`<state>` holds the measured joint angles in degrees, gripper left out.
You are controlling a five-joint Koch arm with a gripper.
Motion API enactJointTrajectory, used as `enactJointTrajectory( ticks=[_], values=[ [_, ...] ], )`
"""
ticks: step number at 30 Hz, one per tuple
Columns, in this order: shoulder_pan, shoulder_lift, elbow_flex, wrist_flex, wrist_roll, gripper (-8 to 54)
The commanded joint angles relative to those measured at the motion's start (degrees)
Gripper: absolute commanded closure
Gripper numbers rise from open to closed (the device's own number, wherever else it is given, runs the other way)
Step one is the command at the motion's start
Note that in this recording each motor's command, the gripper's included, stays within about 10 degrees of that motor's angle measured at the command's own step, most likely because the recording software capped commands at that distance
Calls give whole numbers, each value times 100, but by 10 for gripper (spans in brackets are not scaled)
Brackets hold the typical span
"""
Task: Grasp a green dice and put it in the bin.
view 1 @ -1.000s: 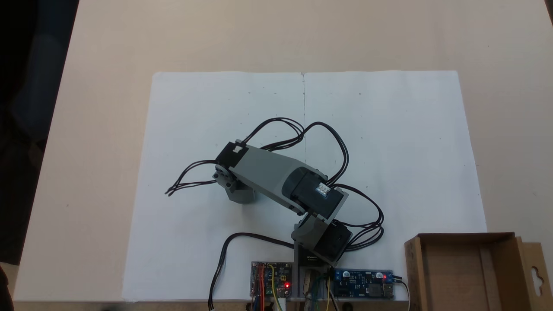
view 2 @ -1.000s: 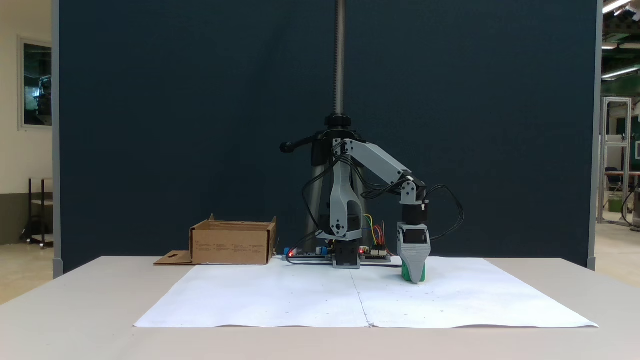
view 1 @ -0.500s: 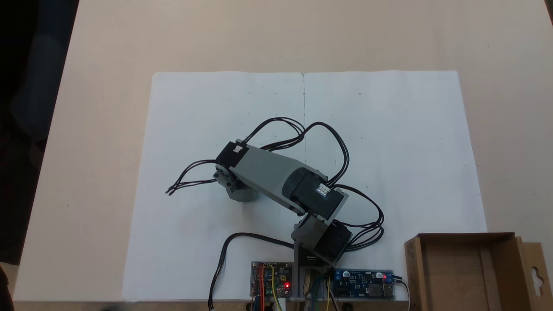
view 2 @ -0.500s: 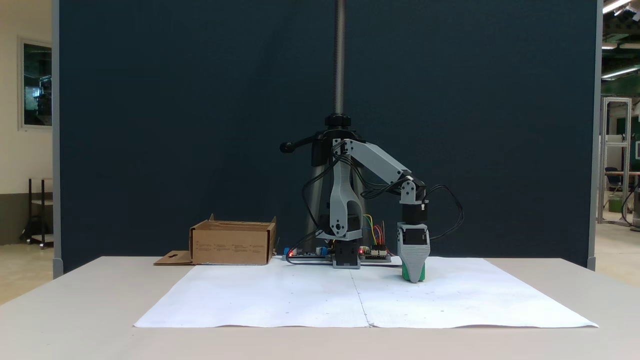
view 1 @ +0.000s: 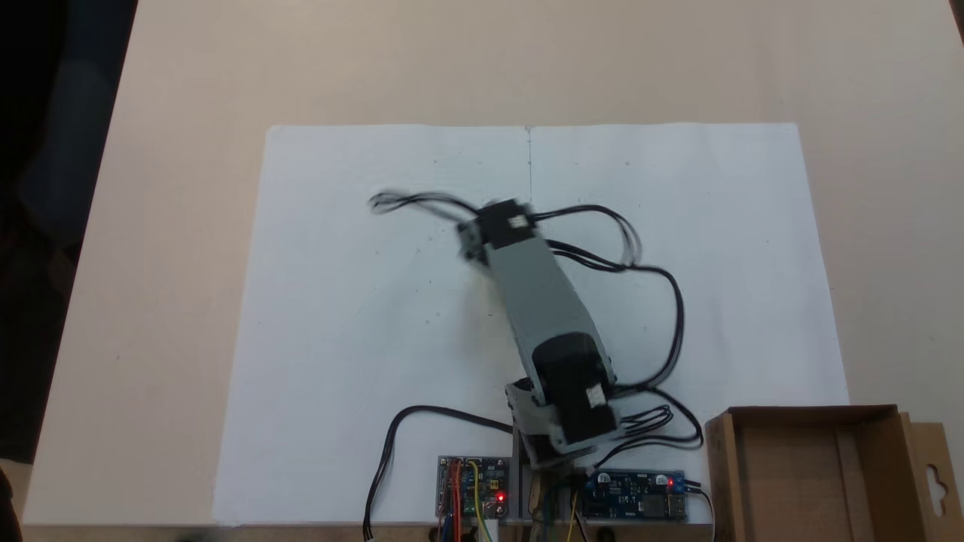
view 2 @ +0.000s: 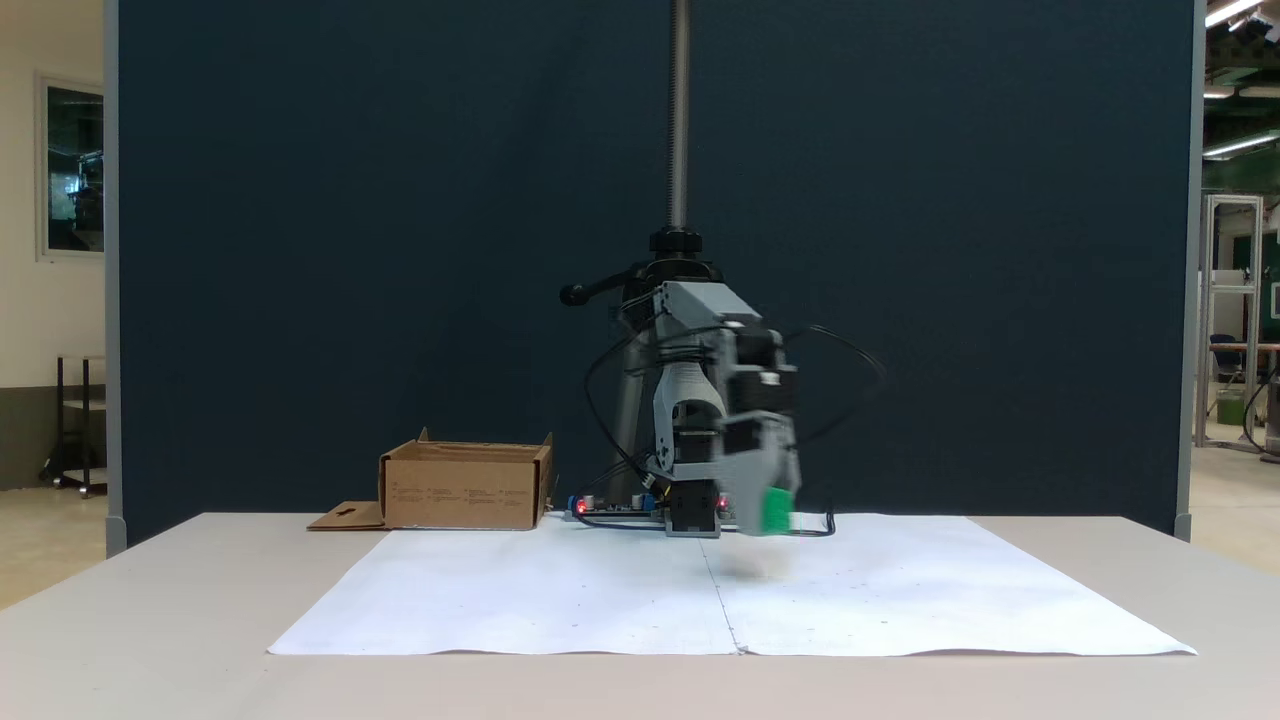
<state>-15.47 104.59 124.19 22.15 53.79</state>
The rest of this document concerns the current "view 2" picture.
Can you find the black and silver tripod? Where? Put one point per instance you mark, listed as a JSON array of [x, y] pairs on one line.
[[679, 120]]

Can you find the ceiling strip light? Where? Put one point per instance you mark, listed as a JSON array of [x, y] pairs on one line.
[[1240, 145], [1230, 10]]

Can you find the green bin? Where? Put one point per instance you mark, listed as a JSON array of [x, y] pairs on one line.
[[1231, 410]]

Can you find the green dice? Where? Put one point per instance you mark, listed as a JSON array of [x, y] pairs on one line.
[[778, 510]]

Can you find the brown cardboard box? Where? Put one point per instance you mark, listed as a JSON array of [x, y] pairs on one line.
[[460, 490]]

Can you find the white paper sheet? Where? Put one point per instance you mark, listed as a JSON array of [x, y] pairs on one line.
[[560, 590]]

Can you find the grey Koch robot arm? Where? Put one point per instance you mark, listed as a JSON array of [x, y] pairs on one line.
[[690, 390]]

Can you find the framed wall window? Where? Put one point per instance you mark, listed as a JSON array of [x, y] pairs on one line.
[[72, 170]]

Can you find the aluminium profile frame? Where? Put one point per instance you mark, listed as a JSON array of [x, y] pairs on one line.
[[1212, 300]]

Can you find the blue circuit board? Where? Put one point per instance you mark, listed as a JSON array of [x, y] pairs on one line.
[[610, 509]]

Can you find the black shelf cart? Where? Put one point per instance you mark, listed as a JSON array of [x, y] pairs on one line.
[[62, 420]]

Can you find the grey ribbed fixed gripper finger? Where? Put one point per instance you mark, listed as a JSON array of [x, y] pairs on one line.
[[752, 495]]

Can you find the dark blue partition panel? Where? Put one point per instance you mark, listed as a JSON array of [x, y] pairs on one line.
[[350, 250]]

